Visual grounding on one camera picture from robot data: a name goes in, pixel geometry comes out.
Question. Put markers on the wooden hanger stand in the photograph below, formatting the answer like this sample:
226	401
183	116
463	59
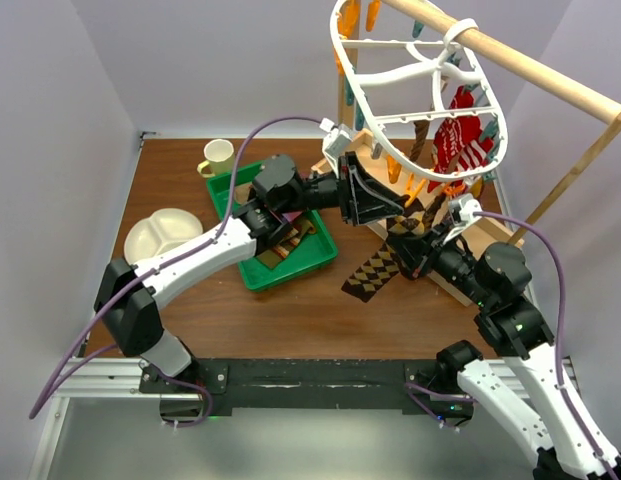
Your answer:
415	96

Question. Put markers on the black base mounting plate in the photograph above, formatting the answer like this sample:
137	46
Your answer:
225	385

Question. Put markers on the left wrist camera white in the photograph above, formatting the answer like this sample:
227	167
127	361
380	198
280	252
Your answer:
338	137

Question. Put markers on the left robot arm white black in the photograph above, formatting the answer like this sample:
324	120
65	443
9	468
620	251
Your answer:
131	297

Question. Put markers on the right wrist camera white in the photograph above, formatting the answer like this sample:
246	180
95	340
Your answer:
464	212

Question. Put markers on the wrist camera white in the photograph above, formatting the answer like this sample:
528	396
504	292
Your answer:
338	137
464	212

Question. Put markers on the orange plastic clothes peg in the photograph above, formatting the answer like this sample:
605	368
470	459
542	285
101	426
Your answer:
412	189

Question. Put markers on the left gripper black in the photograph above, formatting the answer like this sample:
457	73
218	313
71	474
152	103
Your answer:
364	199

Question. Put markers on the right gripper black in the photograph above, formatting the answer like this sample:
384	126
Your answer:
418	251

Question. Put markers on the aluminium frame rail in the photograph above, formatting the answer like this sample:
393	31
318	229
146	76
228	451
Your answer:
100	379

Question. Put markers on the green plastic tray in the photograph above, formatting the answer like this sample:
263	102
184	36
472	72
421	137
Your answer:
315	249

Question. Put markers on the white round clip hanger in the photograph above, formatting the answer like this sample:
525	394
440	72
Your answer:
436	60

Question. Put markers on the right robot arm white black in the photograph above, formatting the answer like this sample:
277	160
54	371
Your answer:
552	426

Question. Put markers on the brown striped sock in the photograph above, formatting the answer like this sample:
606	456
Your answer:
421	128

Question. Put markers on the cream yellow mug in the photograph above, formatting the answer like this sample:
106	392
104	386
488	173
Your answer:
219	158

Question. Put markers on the cream divided plate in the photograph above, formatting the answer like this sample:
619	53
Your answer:
164	230

